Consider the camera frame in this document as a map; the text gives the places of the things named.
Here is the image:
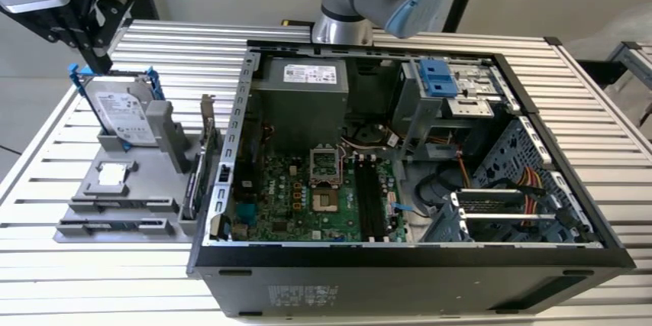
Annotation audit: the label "metal socket cover frame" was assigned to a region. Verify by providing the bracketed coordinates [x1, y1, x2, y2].
[309, 144, 341, 189]

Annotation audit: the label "silver hard disk drive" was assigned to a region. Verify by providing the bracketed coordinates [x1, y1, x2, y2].
[82, 76, 157, 147]

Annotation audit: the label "blue plastic drive latch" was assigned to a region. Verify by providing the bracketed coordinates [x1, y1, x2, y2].
[420, 57, 456, 98]

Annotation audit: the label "orange yellow wire bundle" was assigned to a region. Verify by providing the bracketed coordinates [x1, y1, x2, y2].
[516, 166, 550, 230]

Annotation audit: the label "dark RAM stick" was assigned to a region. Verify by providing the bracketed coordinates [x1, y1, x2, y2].
[70, 198, 172, 207]
[60, 218, 168, 228]

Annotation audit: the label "silver topped CPU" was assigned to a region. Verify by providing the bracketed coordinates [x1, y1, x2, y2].
[97, 163, 128, 186]

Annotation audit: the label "thin orange wire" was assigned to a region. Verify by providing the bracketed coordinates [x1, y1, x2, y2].
[454, 149, 473, 190]

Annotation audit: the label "black open PC case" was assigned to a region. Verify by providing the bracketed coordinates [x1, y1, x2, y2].
[185, 37, 637, 319]

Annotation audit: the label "silver metal drive cage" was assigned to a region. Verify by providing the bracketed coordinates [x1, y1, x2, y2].
[390, 56, 510, 159]

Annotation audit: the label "black data cable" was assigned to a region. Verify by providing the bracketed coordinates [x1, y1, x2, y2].
[414, 168, 462, 217]

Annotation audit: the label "grey power supply unit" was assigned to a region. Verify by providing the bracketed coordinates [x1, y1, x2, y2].
[250, 56, 352, 151]

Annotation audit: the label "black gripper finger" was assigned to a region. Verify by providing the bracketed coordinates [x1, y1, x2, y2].
[93, 0, 134, 73]
[0, 0, 102, 75]

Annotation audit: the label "black RAM slot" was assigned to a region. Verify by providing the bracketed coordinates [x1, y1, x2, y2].
[354, 156, 370, 242]
[373, 156, 390, 242]
[368, 156, 384, 242]
[360, 156, 377, 242]

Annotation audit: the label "blue motherboard connector block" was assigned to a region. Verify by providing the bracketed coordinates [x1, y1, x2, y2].
[234, 205, 257, 225]

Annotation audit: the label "grey metal cabinet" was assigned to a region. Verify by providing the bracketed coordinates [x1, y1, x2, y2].
[602, 40, 652, 131]

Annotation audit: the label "white yellow power wires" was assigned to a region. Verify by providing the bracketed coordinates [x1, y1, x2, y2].
[338, 121, 404, 151]

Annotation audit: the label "grey plastic parts rack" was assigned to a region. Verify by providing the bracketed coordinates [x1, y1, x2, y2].
[53, 100, 225, 245]

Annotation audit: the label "CPU socket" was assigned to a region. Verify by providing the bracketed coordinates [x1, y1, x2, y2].
[310, 187, 341, 215]

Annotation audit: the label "graphics card with silver bracket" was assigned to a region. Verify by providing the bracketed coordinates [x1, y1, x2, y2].
[180, 92, 224, 224]

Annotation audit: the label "silver disk bay cage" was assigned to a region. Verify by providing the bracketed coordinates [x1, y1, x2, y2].
[438, 187, 558, 244]

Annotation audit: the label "green Dell motherboard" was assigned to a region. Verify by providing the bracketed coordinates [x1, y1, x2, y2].
[228, 150, 408, 244]

